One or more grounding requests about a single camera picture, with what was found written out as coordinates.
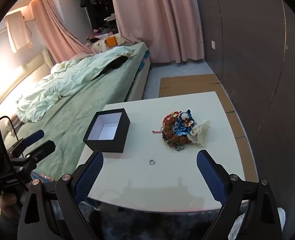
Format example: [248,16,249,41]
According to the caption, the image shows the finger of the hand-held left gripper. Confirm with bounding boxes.
[21,129,45,150]
[23,140,56,172]

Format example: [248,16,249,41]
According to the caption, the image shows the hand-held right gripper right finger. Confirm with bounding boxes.
[196,149,284,240]

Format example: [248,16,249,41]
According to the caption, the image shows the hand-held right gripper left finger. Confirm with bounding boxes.
[17,150,105,240]

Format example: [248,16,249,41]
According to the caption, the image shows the silver ball chain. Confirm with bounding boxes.
[173,142,186,153]

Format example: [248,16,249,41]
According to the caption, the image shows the white sheer pouch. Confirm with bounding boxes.
[190,119,211,147]

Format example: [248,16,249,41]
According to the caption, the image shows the black box with white inside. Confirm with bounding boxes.
[83,108,131,153]

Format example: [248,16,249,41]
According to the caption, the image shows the blue braided bracelet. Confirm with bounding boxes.
[175,109,195,137]

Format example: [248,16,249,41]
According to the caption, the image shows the bracelets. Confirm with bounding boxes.
[162,114,189,146]

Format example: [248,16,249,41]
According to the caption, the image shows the white pillow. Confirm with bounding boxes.
[0,114,22,137]

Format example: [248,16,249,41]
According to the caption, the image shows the green bed sheet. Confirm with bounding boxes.
[0,42,148,180]

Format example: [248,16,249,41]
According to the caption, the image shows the pale green duvet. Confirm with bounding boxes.
[16,46,136,123]

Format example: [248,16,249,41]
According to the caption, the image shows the dark shaggy rug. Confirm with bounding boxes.
[50,197,228,240]

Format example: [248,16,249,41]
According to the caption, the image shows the white cloth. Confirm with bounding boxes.
[226,206,287,240]

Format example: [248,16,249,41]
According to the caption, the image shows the flat cardboard sheet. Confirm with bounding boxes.
[158,74,259,178]

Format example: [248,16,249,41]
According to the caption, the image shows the black garment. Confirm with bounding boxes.
[101,56,130,77]

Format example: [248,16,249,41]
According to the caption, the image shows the white hanging towel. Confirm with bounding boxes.
[6,11,33,53]

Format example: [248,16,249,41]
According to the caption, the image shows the narrow pink curtain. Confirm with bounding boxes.
[28,0,96,65]

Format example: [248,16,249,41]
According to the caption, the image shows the printed cream blanket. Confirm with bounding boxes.
[91,35,132,53]

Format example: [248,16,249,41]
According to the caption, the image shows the orange box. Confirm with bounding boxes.
[106,36,119,47]

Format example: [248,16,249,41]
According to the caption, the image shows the wide pink curtain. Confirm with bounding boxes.
[108,0,206,65]

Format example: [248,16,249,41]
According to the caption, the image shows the black cable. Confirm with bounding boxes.
[0,116,26,180]

